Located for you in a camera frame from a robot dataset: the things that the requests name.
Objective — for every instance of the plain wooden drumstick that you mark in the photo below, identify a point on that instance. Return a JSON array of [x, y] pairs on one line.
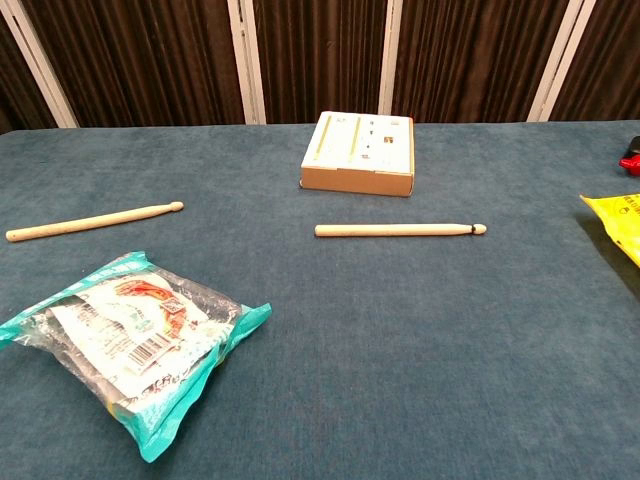
[[90, 222]]

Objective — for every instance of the flat cardboard box white top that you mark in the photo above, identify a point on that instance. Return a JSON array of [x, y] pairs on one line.
[[357, 150]]

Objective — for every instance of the blue velvet table cloth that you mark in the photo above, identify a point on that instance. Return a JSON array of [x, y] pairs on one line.
[[400, 325]]

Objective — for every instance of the brown pleated curtain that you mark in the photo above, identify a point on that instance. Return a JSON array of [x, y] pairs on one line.
[[320, 50]]

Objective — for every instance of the teal clear snack bag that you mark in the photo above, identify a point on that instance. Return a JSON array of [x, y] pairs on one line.
[[130, 340]]

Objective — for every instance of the yellow plastic bag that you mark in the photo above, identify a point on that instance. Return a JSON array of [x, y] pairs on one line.
[[622, 220]]

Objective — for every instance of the red and black tool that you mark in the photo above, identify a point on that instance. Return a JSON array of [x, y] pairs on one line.
[[632, 165]]

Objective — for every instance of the white frame post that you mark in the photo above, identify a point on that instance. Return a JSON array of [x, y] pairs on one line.
[[37, 55], [390, 55], [547, 95], [248, 60]]

